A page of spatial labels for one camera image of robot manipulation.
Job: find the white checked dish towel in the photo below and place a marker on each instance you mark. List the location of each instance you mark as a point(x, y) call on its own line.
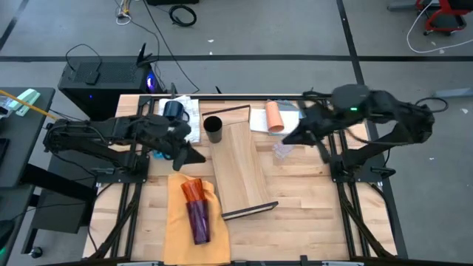
point(194, 111)

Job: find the black desk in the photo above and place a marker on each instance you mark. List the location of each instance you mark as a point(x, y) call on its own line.
point(22, 147)

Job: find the small black hub box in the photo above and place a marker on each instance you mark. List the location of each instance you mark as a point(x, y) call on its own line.
point(92, 77)

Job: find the black computer tower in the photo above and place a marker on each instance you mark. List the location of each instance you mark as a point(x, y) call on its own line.
point(111, 75)

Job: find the grey cloth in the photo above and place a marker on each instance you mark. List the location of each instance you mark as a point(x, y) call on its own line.
point(290, 106)

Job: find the dark navy enamel mug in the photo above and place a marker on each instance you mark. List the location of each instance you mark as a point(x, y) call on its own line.
point(173, 109)

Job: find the grey metal foot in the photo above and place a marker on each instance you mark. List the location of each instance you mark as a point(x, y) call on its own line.
point(401, 6)

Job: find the clear plastic footed mug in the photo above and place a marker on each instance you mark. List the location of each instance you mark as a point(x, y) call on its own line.
point(288, 149)
point(278, 155)

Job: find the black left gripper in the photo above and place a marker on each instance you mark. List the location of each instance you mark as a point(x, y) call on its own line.
point(170, 134)

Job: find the grey floor bar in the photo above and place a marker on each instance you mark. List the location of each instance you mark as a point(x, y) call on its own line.
point(452, 93)

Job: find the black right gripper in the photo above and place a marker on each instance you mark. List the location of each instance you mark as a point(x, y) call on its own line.
point(323, 120)

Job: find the black plastic cup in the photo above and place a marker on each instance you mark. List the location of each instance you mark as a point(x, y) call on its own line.
point(213, 133)

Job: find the black floor panel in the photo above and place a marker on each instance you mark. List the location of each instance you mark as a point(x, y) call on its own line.
point(66, 214)

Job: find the mint green stapler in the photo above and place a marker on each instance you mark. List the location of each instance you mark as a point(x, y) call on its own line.
point(27, 99)

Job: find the black caster wheel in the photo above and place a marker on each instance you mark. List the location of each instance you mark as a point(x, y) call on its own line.
point(36, 252)

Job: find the white folded cloth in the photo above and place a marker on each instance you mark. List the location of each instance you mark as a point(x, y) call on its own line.
point(258, 123)

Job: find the orange translucent faceted tumbler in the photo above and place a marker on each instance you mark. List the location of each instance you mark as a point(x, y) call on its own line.
point(194, 190)

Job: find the yellow waffle cloth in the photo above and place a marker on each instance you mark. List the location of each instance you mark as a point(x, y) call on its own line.
point(177, 229)

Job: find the peach plastic cup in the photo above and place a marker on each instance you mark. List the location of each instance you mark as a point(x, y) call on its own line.
point(274, 116)

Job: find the purple translucent faceted tumbler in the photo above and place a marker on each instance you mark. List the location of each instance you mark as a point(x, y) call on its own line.
point(199, 221)

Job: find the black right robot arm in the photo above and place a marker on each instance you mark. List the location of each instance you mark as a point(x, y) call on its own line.
point(388, 105)

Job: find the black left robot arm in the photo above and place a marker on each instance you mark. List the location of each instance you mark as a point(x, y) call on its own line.
point(92, 129)

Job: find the red chair base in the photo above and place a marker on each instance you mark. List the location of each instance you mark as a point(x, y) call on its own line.
point(449, 4)

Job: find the black floor box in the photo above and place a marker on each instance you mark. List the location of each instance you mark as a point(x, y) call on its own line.
point(171, 1)

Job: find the black aluminium table frame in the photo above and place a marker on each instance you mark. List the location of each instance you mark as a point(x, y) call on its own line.
point(344, 225)

